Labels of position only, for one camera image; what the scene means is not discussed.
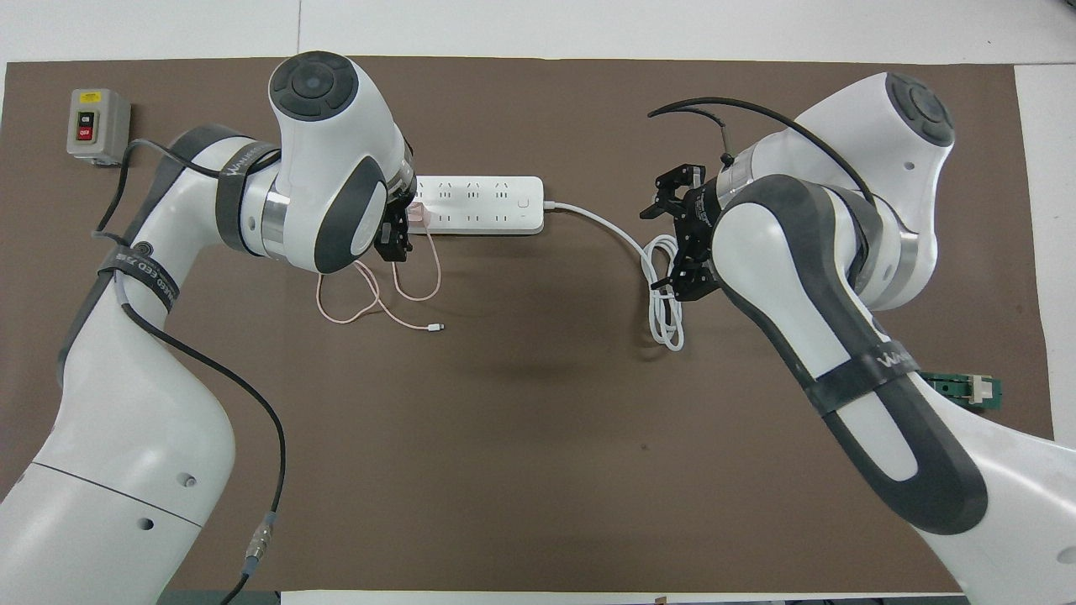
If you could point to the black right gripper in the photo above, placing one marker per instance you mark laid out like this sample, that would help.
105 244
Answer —
698 227

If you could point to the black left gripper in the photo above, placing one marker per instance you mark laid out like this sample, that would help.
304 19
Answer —
398 210

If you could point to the pink charger plug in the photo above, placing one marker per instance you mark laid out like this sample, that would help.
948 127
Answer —
419 214

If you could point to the white power strip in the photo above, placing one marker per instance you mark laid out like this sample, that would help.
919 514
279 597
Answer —
487 204

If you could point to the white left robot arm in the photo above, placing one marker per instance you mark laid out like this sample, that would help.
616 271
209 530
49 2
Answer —
143 403

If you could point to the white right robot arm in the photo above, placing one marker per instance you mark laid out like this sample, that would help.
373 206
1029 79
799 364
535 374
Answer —
799 294

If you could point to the brown table mat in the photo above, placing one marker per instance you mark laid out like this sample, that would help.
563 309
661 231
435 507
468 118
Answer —
538 470

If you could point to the grey on-off switch box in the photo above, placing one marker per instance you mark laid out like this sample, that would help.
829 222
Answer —
99 126

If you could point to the green knife switch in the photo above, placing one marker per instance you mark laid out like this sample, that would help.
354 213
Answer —
979 388

